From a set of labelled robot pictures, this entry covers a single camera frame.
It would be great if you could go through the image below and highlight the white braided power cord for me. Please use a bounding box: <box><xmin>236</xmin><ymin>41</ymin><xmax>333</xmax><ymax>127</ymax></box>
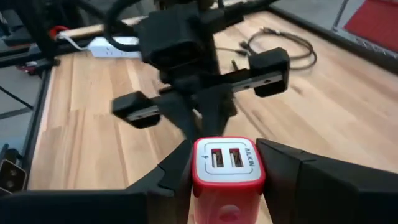
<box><xmin>57</xmin><ymin>30</ymin><xmax>91</xmax><ymax>51</ymax></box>

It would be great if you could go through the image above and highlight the black metal bracket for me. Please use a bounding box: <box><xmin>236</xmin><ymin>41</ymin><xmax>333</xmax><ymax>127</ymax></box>
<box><xmin>0</xmin><ymin>142</ymin><xmax>28</xmax><ymax>196</ymax></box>

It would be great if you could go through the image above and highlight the red clamp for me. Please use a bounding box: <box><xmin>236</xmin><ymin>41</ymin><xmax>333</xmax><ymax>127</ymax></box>
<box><xmin>48</xmin><ymin>25</ymin><xmax>70</xmax><ymax>40</ymax></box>

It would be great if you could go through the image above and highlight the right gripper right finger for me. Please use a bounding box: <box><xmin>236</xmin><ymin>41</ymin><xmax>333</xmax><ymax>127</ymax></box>
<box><xmin>255</xmin><ymin>138</ymin><xmax>398</xmax><ymax>224</ymax></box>

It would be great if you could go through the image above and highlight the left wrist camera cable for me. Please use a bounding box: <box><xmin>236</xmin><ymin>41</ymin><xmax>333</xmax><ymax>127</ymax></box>
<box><xmin>104</xmin><ymin>0</ymin><xmax>149</xmax><ymax>53</ymax></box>

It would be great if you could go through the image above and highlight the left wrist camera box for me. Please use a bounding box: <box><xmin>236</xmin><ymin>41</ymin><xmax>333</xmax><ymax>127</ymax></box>
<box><xmin>135</xmin><ymin>7</ymin><xmax>218</xmax><ymax>72</ymax></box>

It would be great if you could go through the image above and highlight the thick black USB cable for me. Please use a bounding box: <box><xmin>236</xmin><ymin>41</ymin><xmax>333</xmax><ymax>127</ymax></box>
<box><xmin>239</xmin><ymin>26</ymin><xmax>318</xmax><ymax>71</ymax></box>

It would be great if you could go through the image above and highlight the white power strip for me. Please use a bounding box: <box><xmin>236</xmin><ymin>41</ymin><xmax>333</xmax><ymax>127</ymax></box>
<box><xmin>88</xmin><ymin>36</ymin><xmax>142</xmax><ymax>59</ymax></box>

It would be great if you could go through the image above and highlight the black frame post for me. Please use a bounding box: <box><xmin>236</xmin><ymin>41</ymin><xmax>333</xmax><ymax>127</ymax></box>
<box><xmin>17</xmin><ymin>0</ymin><xmax>62</xmax><ymax>68</ymax></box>

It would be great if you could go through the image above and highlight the red plastic storage bin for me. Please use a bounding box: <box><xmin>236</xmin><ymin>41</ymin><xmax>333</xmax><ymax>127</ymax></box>
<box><xmin>343</xmin><ymin>0</ymin><xmax>398</xmax><ymax>54</ymax></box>

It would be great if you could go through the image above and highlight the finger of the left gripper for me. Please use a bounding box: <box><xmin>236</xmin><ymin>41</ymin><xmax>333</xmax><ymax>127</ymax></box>
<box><xmin>198</xmin><ymin>85</ymin><xmax>239</xmax><ymax>138</ymax></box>
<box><xmin>160</xmin><ymin>92</ymin><xmax>205</xmax><ymax>141</ymax></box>

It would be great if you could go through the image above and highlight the red USB wall charger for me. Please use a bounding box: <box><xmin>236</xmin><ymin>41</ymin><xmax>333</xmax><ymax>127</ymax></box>
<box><xmin>191</xmin><ymin>136</ymin><xmax>267</xmax><ymax>224</ymax></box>

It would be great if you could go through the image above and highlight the metal wire shelf rack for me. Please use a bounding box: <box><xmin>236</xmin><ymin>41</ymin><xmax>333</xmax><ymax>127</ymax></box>
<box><xmin>331</xmin><ymin>0</ymin><xmax>398</xmax><ymax>62</ymax></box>

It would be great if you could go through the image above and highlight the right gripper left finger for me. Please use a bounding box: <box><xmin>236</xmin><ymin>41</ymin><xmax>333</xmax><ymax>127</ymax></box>
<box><xmin>0</xmin><ymin>139</ymin><xmax>193</xmax><ymax>224</ymax></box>

